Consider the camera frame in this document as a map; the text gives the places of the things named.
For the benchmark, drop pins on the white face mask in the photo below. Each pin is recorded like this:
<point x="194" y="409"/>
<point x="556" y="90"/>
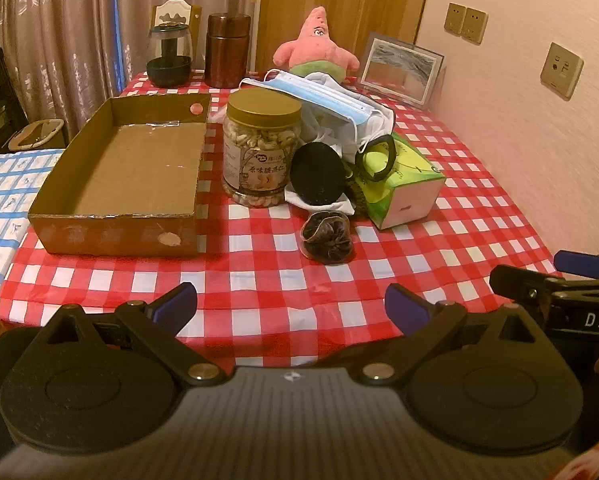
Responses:
<point x="339" y="207"/>

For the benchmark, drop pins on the dark knitted cloth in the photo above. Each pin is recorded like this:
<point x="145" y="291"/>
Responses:
<point x="360" y="197"/>

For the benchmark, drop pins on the blue checked tablecloth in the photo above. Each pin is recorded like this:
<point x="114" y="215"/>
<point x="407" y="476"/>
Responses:
<point x="4" y="210"/>

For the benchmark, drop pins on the wall socket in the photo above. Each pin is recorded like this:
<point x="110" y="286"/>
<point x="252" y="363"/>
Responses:
<point x="560" y="71"/>

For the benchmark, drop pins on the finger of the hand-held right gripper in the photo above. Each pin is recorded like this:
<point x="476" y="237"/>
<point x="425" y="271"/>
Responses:
<point x="579" y="263"/>
<point x="522" y="280"/>

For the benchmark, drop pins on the woven waste basket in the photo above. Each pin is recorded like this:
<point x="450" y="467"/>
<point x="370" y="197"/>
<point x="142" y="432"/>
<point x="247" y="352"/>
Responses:
<point x="31" y="135"/>

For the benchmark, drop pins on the red checked tablecloth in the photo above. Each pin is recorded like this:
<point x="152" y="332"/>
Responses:
<point x="429" y="270"/>

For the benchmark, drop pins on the black round puff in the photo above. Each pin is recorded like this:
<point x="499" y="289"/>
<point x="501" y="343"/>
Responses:
<point x="317" y="172"/>

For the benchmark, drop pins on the cardboard box tray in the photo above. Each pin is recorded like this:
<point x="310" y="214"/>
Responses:
<point x="144" y="160"/>

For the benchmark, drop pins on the black hair band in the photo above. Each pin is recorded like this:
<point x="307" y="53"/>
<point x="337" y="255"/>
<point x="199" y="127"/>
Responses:
<point x="390" y="157"/>

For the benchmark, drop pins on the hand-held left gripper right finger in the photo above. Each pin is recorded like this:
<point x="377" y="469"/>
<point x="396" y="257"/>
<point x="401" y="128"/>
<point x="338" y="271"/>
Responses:
<point x="404" y="310"/>

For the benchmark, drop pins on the pink starfish plush toy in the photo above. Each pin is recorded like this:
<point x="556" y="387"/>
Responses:
<point x="314" y="45"/>

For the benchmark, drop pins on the grey patterned curtain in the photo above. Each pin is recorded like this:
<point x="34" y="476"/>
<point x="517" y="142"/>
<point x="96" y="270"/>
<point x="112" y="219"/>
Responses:
<point x="69" y="35"/>

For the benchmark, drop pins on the glass jar with black base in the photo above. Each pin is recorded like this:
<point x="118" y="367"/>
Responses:
<point x="169" y="67"/>

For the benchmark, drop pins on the cashew jar with gold lid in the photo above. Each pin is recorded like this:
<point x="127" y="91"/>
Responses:
<point x="259" y="160"/>

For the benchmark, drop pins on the white chair back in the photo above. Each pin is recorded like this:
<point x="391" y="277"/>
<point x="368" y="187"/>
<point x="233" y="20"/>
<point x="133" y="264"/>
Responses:
<point x="177" y="10"/>

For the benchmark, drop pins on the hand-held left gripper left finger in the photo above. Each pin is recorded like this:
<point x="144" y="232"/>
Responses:
<point x="174" y="306"/>

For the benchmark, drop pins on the clear picture frame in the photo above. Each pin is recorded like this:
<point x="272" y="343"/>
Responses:
<point x="399" y="67"/>

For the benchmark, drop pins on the blue face mask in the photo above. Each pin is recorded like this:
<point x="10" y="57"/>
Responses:
<point x="324" y="97"/>

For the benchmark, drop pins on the green tissue pack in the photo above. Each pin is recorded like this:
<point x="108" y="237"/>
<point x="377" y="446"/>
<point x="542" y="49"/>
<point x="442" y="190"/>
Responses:
<point x="409" y="180"/>

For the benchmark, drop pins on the brown canister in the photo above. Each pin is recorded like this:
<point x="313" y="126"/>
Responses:
<point x="227" y="50"/>

